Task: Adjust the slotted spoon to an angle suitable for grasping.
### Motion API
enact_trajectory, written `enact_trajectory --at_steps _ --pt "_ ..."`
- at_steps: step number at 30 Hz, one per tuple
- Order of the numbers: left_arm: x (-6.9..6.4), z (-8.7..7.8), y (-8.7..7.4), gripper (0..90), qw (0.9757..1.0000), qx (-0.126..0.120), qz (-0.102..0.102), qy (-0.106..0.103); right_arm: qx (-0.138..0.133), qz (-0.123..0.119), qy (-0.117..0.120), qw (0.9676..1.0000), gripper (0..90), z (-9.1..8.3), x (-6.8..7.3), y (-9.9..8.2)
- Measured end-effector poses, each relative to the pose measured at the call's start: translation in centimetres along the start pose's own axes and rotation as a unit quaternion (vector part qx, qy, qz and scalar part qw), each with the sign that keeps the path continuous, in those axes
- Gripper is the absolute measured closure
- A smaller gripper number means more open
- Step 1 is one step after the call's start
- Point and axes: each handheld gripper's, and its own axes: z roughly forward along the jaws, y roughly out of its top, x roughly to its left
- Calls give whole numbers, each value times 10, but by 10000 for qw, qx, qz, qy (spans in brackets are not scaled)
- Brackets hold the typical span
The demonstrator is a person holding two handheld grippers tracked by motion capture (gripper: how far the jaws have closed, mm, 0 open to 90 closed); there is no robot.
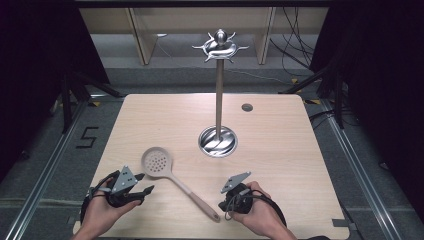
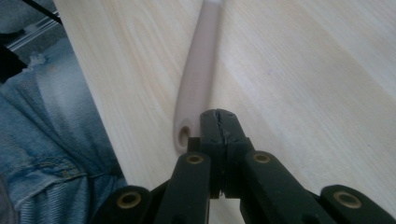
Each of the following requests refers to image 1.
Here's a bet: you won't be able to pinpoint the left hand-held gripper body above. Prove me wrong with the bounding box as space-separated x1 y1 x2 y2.
103 165 145 209

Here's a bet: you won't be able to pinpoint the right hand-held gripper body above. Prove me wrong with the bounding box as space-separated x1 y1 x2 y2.
218 171 257 215

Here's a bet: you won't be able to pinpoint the beige slotted spoon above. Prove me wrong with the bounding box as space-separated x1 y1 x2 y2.
140 146 221 223

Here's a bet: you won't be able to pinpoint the silver utensil rack stand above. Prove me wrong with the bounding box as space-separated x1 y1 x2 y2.
192 28 250 158

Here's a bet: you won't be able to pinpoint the person's left hand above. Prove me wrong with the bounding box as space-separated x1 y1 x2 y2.
82 177 142 231

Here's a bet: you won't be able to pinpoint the person's right hand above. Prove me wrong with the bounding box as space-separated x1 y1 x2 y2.
230 180 284 234

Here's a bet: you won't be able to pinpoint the black metal stand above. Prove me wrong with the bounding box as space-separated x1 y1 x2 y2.
279 63 346 130
59 68 125 134

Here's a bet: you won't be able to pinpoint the beige wooden shelf unit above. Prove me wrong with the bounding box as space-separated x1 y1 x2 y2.
79 7 330 66

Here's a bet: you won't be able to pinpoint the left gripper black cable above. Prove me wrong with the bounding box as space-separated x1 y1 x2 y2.
79 170 120 225

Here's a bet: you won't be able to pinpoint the metal floor rail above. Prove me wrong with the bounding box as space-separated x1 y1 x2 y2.
320 99 403 240
3 96 88 240

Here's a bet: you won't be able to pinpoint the grey table bracket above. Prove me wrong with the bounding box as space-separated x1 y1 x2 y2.
331 218 358 232

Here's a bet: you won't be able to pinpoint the black floor cables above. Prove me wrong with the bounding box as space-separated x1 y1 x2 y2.
269 7 334 73

